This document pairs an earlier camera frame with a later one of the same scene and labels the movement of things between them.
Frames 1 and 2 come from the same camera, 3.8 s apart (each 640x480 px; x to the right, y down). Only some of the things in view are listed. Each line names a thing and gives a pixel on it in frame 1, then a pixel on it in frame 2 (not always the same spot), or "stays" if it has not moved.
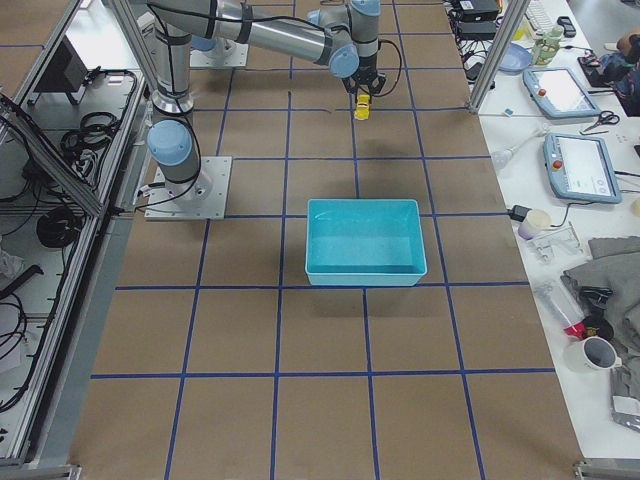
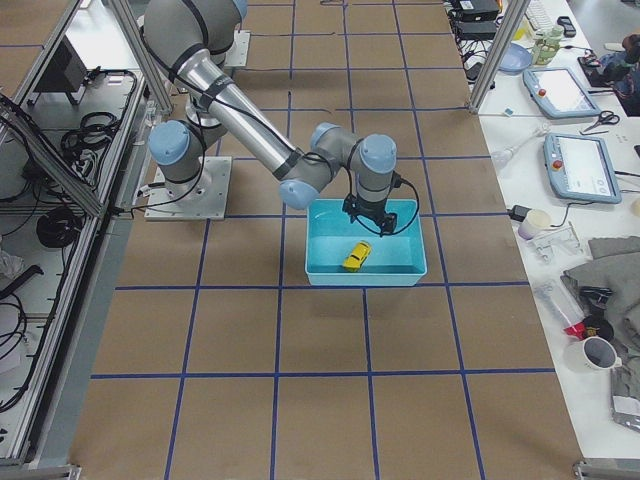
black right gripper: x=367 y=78 → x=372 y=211
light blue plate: x=515 y=59 stays
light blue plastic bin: x=364 y=242 stays
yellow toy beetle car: x=362 y=111 → x=357 y=256
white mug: x=592 y=354 stays
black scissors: x=606 y=117 stays
